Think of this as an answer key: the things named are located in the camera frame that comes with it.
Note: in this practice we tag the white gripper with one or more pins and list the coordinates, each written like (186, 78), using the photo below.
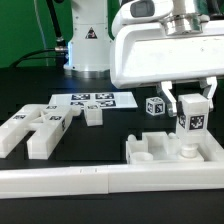
(143, 55)

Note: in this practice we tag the white chair seat plate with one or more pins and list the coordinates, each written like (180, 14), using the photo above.
(157, 147)

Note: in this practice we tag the white tagged cube near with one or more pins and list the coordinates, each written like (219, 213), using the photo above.
(155, 106)

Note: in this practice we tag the white tag sheet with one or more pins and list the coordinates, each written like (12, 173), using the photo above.
(104, 99)

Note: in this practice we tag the white U-shaped fence rail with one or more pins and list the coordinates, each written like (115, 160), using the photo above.
(208, 174)

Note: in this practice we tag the white chair back frame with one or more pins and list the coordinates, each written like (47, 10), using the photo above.
(48, 123)

